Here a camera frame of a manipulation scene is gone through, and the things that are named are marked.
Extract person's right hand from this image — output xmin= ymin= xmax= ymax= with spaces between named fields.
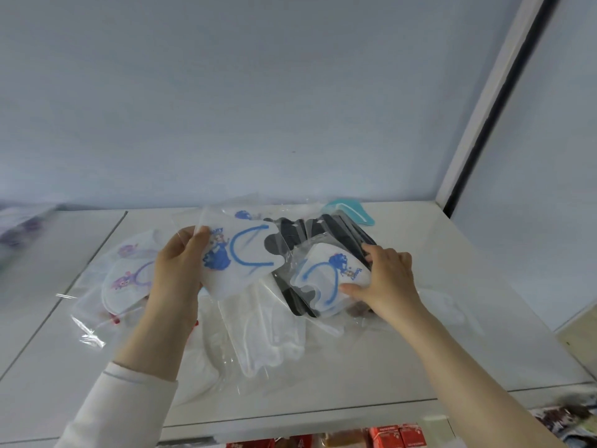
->
xmin=339 ymin=243 xmax=428 ymax=326

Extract brown snack packet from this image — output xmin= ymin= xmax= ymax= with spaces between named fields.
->
xmin=323 ymin=429 xmax=370 ymax=448

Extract red packet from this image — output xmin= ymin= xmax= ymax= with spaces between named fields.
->
xmin=226 ymin=435 xmax=314 ymax=448

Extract stack of black mask packets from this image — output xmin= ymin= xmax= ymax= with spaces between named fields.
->
xmin=263 ymin=212 xmax=378 ymax=319

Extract person's left hand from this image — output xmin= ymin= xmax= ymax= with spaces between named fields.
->
xmin=148 ymin=226 xmax=212 ymax=324

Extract large blue print mask packet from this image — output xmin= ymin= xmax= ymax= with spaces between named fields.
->
xmin=195 ymin=207 xmax=286 ymax=301

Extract white shelf upright post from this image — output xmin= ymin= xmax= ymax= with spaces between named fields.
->
xmin=435 ymin=0 xmax=562 ymax=219

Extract person's left forearm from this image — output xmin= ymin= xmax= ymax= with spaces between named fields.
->
xmin=53 ymin=297 xmax=201 ymax=448

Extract purple print mask packet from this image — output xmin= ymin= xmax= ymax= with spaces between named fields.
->
xmin=100 ymin=228 xmax=173 ymax=271
xmin=70 ymin=256 xmax=157 ymax=348

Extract small blue print mask packet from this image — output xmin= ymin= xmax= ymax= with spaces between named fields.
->
xmin=289 ymin=242 xmax=373 ymax=319

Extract plain white mask packet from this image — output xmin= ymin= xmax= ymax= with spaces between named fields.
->
xmin=218 ymin=274 xmax=308 ymax=379
xmin=415 ymin=287 xmax=486 ymax=336
xmin=172 ymin=294 xmax=236 ymax=407

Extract red box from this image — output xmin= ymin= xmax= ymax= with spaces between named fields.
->
xmin=399 ymin=423 xmax=427 ymax=448
xmin=368 ymin=425 xmax=405 ymax=448

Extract person's right forearm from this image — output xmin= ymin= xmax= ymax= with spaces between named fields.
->
xmin=391 ymin=305 xmax=567 ymax=448

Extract colourful printed packets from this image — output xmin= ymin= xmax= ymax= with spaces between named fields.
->
xmin=531 ymin=400 xmax=597 ymax=448

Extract teal mask packet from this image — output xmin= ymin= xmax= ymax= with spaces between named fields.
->
xmin=322 ymin=198 xmax=376 ymax=227

